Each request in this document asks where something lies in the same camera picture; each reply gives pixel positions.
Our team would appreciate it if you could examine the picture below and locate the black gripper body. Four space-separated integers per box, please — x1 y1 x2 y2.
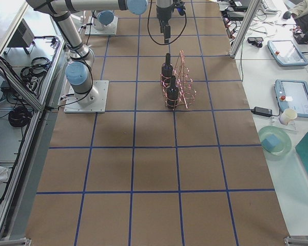
156 0 174 26

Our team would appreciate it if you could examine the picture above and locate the wine bottle in basket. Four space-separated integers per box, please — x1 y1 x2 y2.
166 75 179 110
161 53 173 85

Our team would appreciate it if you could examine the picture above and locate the blue teach pendant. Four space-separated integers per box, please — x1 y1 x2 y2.
274 79 308 118
267 40 308 66

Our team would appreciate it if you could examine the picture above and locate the black power adapter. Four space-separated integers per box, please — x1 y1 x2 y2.
251 107 273 117

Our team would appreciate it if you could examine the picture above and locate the grey metal box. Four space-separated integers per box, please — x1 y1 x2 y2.
4 19 35 55

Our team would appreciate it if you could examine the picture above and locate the white paper cup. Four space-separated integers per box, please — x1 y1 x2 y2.
279 108 298 125

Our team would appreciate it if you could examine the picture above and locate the blue foam block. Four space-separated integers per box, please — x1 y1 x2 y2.
261 134 282 152

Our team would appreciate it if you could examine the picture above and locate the green glass bowl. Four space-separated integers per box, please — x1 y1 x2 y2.
258 126 292 156

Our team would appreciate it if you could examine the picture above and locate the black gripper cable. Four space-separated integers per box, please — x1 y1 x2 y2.
146 0 188 46

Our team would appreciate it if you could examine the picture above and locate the copper wire wine basket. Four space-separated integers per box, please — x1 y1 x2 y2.
160 50 196 110

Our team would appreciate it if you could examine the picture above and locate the aluminium frame post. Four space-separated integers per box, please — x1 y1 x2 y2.
229 0 261 58

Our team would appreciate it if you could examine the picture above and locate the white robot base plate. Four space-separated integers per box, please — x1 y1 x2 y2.
64 80 109 113

